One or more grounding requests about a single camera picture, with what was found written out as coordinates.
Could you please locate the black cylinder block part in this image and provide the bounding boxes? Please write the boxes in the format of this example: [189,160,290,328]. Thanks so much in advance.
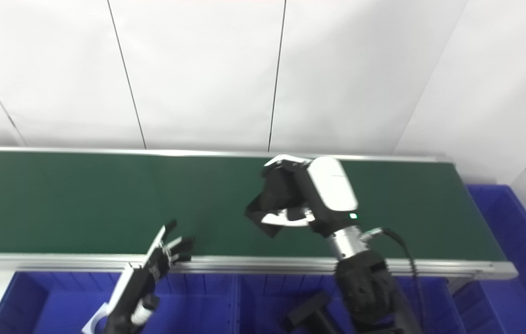
[244,165,311,238]
[284,291,340,334]

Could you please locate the blue plastic bin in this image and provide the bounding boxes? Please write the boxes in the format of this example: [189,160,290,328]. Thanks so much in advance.
[449,184,526,334]
[233,274,473,334]
[0,271,240,334]

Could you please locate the green conveyor belt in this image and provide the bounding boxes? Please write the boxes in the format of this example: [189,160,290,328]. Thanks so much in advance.
[0,147,519,281]
[0,151,507,263]

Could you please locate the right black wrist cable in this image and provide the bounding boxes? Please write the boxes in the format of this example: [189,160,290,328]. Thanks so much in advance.
[360,227,427,326]

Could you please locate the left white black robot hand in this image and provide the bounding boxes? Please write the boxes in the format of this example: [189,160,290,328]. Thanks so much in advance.
[103,219,195,334]

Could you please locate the aluminium conveyor leg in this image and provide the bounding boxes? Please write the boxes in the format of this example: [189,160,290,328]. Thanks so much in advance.
[446,277,473,295]

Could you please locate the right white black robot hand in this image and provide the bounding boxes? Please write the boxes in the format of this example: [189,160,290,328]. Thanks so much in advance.
[262,155,359,237]

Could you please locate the white square ring part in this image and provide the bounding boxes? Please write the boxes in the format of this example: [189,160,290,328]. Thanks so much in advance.
[82,302,111,334]

